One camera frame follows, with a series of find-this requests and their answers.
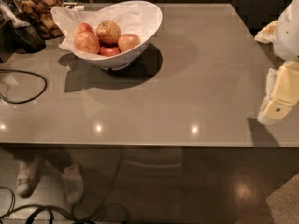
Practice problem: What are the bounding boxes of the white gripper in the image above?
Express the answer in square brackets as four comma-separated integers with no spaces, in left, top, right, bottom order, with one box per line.
[254,0,299,125]

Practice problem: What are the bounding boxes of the white oval bowl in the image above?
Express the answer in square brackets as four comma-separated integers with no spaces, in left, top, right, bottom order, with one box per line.
[64,0,164,71]

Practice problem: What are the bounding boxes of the white paper bowl liner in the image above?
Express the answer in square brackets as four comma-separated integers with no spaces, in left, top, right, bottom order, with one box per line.
[51,1,163,65]

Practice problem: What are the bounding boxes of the small red apple bottom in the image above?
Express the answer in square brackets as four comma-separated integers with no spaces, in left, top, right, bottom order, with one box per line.
[99,47,121,57]

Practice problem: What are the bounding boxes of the yellowish russet apple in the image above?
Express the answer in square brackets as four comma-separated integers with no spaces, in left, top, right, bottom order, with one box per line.
[95,20,121,45]

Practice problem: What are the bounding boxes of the white shoe right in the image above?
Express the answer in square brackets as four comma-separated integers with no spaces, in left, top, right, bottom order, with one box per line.
[62,163,84,205]

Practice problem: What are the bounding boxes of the white shoe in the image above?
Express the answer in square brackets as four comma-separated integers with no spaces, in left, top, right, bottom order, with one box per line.
[62,163,84,205]
[16,156,43,198]

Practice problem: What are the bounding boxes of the glass jar of cookies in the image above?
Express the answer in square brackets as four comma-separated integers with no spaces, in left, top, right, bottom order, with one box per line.
[13,0,63,39]

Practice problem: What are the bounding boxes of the white shoe left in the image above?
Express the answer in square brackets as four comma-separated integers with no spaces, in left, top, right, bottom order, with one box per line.
[16,156,43,198]

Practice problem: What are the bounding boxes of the black floor cables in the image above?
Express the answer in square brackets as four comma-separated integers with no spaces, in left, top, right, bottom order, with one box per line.
[0,185,132,224]

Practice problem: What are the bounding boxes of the black appliance with handle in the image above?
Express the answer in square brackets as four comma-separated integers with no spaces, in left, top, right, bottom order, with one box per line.
[0,1,46,54]

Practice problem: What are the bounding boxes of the black cable on table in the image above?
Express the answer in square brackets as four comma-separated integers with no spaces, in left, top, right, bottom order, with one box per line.
[0,68,48,105]

